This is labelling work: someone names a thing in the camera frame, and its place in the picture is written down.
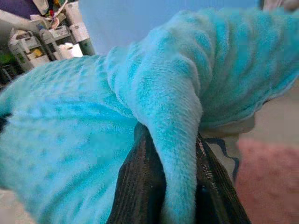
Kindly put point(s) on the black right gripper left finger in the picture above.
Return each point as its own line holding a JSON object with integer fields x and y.
{"x": 140, "y": 186}

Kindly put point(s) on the white plastic drawer unit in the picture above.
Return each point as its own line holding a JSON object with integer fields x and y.
{"x": 35, "y": 46}

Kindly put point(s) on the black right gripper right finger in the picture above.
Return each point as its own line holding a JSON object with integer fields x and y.
{"x": 217, "y": 200}

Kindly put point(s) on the pink dotted plush pillow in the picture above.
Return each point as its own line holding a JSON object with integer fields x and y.
{"x": 268, "y": 182}

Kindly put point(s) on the teal dotted plush pillow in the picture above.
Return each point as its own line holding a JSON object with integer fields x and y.
{"x": 81, "y": 116}

